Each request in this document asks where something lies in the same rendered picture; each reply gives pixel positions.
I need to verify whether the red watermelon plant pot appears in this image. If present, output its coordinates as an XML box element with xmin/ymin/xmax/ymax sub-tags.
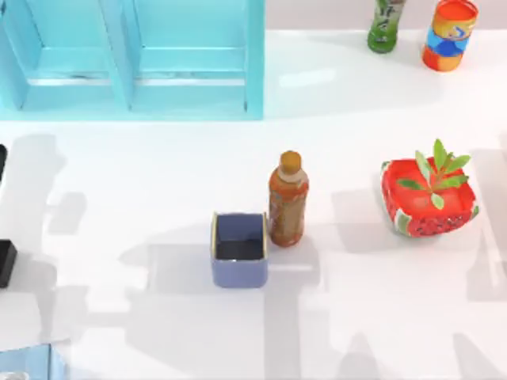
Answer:
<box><xmin>380</xmin><ymin>157</ymin><xmax>481</xmax><ymax>239</ymax></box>

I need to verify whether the brown bottle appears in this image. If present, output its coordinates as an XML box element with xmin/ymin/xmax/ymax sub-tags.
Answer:
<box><xmin>268</xmin><ymin>150</ymin><xmax>311</xmax><ymax>249</ymax></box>

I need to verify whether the light blue rack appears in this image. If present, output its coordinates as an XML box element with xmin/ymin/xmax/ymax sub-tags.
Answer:
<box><xmin>0</xmin><ymin>0</ymin><xmax>265</xmax><ymax>122</ymax></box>

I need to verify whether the blue square cup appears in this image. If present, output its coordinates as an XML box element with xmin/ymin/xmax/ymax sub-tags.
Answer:
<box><xmin>210</xmin><ymin>211</ymin><xmax>269</xmax><ymax>289</ymax></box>

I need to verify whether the green bottle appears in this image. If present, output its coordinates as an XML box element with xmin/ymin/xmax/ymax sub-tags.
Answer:
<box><xmin>367</xmin><ymin>0</ymin><xmax>408</xmax><ymax>55</ymax></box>

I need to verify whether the pale blue box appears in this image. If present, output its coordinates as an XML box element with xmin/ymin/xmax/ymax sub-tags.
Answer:
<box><xmin>0</xmin><ymin>343</ymin><xmax>68</xmax><ymax>380</ymax></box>

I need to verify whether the black block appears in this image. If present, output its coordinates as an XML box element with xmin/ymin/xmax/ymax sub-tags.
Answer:
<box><xmin>0</xmin><ymin>238</ymin><xmax>19</xmax><ymax>289</ymax></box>

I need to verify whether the green plant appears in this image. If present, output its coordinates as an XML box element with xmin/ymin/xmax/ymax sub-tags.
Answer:
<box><xmin>396</xmin><ymin>138</ymin><xmax>472</xmax><ymax>211</ymax></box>

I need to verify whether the orange and blue can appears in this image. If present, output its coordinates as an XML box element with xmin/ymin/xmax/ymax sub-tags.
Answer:
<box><xmin>421</xmin><ymin>0</ymin><xmax>479</xmax><ymax>72</ymax></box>

